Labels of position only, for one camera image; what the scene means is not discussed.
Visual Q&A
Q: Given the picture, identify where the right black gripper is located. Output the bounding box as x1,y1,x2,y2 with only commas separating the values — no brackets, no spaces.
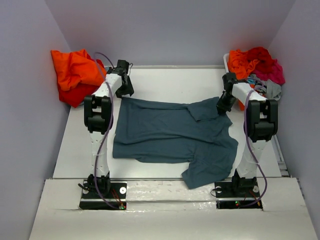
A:
217,93,237,114

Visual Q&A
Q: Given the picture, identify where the blue-grey t shirt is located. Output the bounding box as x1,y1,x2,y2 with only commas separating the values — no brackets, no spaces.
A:
112,97,238,189

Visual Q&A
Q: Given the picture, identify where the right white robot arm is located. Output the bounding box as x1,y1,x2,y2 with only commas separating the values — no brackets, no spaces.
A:
216,72,278,198

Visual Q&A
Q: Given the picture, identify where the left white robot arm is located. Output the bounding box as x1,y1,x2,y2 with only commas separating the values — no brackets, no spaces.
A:
84,59,134,198

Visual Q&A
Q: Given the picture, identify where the orange crumpled t shirt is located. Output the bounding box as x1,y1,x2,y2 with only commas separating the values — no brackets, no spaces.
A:
227,49,260,80

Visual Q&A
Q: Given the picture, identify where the white perforated plastic basket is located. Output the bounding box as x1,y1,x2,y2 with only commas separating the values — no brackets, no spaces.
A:
223,53,230,73

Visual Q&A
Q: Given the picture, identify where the grey crumpled t shirt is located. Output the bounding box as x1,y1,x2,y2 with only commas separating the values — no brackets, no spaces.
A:
249,74,282,101

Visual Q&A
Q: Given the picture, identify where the red folded t shirt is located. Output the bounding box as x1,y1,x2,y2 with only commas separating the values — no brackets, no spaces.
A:
57,83,99,108

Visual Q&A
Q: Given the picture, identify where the orange folded t shirt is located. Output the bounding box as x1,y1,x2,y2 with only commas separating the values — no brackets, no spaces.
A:
50,49,107,92

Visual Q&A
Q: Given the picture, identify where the magenta crumpled t shirt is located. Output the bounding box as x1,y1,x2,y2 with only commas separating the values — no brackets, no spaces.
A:
252,59,286,86

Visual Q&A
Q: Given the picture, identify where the red crumpled t shirt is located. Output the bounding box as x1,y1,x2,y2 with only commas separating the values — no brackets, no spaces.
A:
247,46,275,74

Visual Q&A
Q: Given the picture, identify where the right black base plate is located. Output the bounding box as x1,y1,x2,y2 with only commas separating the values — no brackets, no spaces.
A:
210,181,263,210

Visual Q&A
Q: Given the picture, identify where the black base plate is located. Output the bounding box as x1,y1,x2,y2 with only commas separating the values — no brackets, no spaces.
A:
210,181,263,210
78,181,128,211

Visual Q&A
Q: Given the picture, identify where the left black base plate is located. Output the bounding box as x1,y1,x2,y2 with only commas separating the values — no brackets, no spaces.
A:
78,181,128,211

